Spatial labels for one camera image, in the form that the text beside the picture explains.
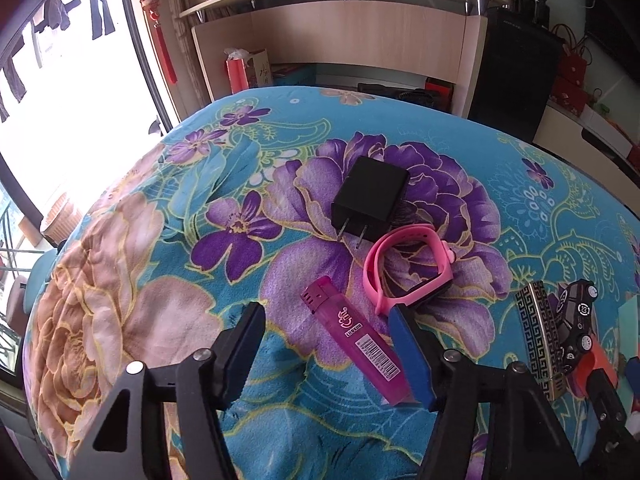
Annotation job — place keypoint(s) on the black speaker cabinet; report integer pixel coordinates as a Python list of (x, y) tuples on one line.
[(510, 70)]

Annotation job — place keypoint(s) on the red gift bag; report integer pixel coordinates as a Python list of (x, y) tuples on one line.
[(572, 65)]

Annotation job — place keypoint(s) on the white carton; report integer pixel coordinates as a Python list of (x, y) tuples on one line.
[(260, 67)]

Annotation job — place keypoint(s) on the light wood shelf unit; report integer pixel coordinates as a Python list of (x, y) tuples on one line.
[(350, 30)]

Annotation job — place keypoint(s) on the black toy car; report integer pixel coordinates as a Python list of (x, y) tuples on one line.
[(577, 317)]

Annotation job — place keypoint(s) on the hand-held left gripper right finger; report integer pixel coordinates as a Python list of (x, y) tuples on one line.
[(412, 355)]

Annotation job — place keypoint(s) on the black charger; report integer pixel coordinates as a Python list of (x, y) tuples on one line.
[(369, 194)]

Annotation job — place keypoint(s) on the dark hanging garment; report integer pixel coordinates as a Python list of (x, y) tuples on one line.
[(60, 10), (15, 77)]

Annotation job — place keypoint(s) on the pink lighter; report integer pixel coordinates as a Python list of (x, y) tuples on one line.
[(357, 337)]

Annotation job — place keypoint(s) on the black flat device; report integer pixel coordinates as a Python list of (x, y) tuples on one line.
[(395, 92)]

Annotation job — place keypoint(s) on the small red box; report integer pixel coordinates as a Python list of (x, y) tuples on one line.
[(440, 89)]

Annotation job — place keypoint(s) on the wicker basket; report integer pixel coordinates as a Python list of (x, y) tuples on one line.
[(62, 216)]

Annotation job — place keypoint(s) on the pink watch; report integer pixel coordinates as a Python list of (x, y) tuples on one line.
[(372, 265)]

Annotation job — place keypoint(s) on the floral blanket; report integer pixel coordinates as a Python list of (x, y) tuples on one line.
[(200, 260)]

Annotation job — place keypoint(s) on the red tissue pack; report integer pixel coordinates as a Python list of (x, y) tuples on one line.
[(236, 76)]

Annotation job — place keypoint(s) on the teal brown chair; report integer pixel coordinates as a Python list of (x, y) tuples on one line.
[(40, 280)]

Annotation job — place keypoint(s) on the patterned curtain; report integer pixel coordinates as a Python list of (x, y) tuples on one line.
[(185, 25)]

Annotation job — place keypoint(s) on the white television cabinet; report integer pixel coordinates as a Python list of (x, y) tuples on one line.
[(565, 132)]

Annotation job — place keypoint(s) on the patterned metal lighter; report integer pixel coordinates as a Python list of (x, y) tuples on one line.
[(542, 330)]

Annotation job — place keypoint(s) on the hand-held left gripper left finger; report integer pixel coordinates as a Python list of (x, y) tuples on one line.
[(245, 350)]

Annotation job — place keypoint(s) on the red hanging ornament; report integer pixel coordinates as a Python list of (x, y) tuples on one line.
[(155, 15)]

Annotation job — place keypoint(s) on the salmon orange case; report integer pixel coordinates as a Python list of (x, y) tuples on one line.
[(586, 366)]

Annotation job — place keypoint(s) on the red gift box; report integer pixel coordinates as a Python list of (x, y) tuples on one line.
[(567, 96)]

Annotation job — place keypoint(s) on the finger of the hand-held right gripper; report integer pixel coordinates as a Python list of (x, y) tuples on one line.
[(605, 400)]

